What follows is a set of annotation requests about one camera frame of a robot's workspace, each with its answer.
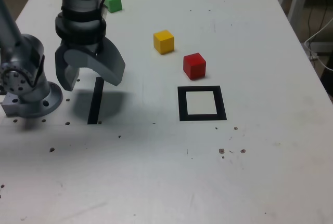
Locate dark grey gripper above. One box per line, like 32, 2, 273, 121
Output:
55, 38, 126, 91

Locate green cube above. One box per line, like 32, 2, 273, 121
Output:
104, 0, 123, 14

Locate yellow cube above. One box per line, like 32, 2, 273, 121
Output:
153, 30, 175, 55

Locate red cube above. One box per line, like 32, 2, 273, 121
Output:
183, 52, 207, 81

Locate black tape square outline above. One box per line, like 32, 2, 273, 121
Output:
177, 85, 227, 122

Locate black tape strip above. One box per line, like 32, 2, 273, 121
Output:
87, 76, 105, 125

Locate white cable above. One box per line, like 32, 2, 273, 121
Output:
303, 18, 333, 72

